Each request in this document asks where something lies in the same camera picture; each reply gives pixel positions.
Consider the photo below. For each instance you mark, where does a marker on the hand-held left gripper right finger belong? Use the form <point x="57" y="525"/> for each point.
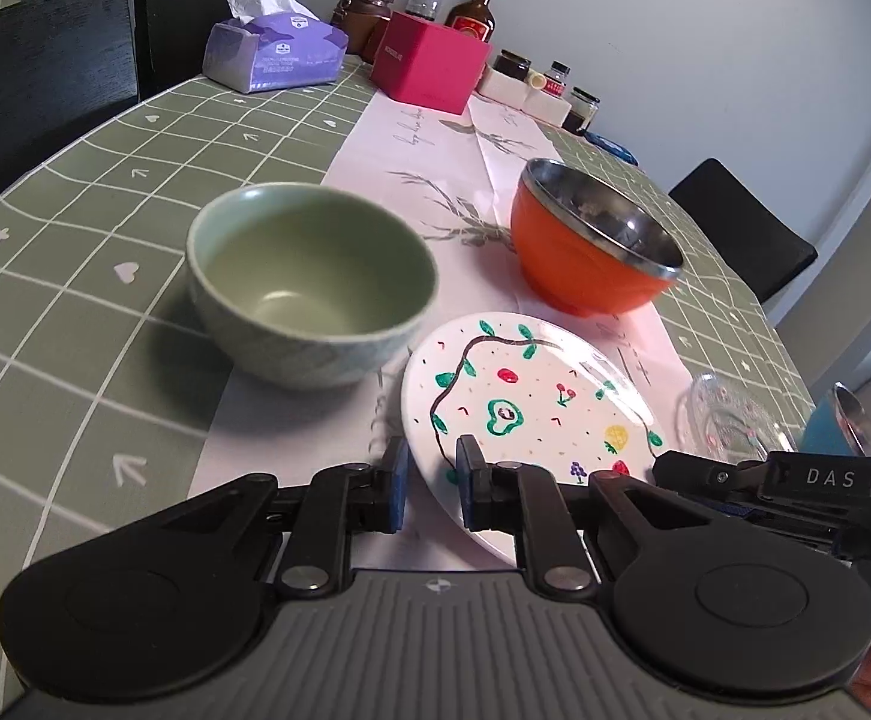
<point x="468" y="491"/>

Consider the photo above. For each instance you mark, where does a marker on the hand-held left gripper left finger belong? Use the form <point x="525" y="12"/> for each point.
<point x="397" y="491"/>

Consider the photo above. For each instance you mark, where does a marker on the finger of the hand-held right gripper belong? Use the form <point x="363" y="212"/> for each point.
<point x="694" y="471"/>
<point x="762" y="517"/>

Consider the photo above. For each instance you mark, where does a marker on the clear glass plate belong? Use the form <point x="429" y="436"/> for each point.
<point x="735" y="416"/>

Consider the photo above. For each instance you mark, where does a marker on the white painted fruit plate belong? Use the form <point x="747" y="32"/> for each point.
<point x="533" y="405"/>

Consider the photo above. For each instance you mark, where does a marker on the orange steel-lined bowl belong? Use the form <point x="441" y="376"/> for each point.
<point x="578" y="270"/>

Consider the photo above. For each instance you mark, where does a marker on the blue steel-lined bowl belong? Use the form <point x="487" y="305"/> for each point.
<point x="825" y="431"/>

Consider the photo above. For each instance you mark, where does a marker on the green ceramic bowl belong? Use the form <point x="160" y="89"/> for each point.
<point x="308" y="285"/>

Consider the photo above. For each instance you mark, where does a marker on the black padded chair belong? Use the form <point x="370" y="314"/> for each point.
<point x="743" y="232"/>

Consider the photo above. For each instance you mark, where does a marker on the white printed table runner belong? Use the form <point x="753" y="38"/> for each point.
<point x="435" y="172"/>

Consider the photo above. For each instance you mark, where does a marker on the blue plastic bag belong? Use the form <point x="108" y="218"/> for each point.
<point x="614" y="146"/>

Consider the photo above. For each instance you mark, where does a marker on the dark glass jar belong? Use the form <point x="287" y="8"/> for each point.
<point x="582" y="111"/>

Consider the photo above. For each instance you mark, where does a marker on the small red-label jar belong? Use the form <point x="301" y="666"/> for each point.
<point x="557" y="79"/>

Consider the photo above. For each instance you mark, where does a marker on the dark lidded jar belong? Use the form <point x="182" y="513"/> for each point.
<point x="510" y="64"/>

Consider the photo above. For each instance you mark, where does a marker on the pink cardboard box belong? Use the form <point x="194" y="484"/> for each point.
<point x="432" y="60"/>

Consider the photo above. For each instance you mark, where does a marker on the purple tissue pack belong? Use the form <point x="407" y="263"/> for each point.
<point x="285" y="52"/>

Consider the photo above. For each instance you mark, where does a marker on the amber liquor bottle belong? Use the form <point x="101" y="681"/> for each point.
<point x="473" y="15"/>

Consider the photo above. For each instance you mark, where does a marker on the brown water bottle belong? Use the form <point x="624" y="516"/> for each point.
<point x="360" y="15"/>

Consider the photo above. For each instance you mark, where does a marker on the large black chair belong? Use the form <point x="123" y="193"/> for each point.
<point x="38" y="82"/>

